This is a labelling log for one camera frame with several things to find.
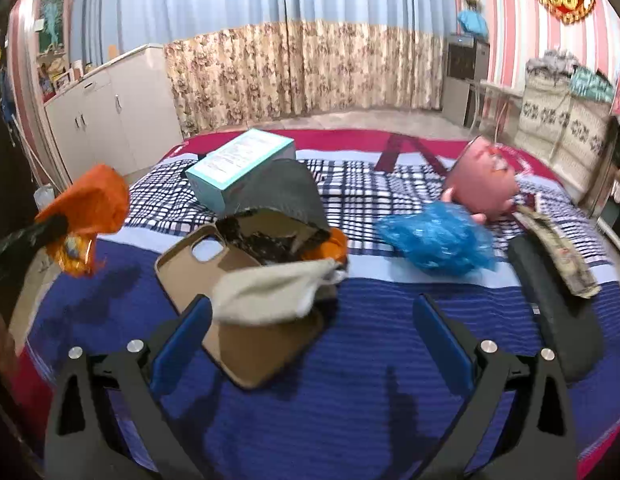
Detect camouflage patterned packet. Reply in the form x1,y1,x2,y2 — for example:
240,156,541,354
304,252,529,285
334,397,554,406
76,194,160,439
513,205,601,299

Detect blue plastic bag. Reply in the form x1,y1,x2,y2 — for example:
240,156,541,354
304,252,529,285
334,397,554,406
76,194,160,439
375,202,496,278

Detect water dispenser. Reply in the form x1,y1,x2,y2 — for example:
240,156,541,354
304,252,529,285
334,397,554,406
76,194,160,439
442,35,490,129

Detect teal white carton box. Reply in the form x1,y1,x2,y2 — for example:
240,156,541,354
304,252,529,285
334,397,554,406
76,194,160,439
185,129,296,214

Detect brown phone case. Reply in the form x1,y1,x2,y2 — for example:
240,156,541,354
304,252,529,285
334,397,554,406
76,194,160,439
155,224,332,390

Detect striped blue red blanket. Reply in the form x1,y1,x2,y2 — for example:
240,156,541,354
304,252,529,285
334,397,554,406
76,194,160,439
25,132,620,479

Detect black wallet case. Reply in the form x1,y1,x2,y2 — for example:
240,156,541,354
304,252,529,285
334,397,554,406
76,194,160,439
506,234,604,382

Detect white cupboard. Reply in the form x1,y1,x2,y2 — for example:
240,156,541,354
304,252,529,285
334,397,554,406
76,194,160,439
44,44,183,181

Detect orange tangerine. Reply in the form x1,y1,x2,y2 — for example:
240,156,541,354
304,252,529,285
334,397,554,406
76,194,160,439
301,228,348,264

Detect white tissue paper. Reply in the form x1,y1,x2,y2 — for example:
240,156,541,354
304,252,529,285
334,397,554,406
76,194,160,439
210,259,348,326

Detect cloth covered cabinet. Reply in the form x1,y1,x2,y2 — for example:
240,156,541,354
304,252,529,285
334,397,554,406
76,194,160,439
512,76,612,202

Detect pile of clothes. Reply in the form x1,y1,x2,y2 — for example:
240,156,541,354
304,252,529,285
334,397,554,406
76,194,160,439
526,50,615,104

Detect orange plastic wrapper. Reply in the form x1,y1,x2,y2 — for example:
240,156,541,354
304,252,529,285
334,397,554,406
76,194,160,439
36,164,130,278

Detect grey pouch bag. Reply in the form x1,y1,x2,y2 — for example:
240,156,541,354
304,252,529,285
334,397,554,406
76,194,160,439
216,159,331,263

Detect blue floral curtain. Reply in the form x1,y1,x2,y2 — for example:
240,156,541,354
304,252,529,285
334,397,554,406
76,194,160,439
69,0,455,136

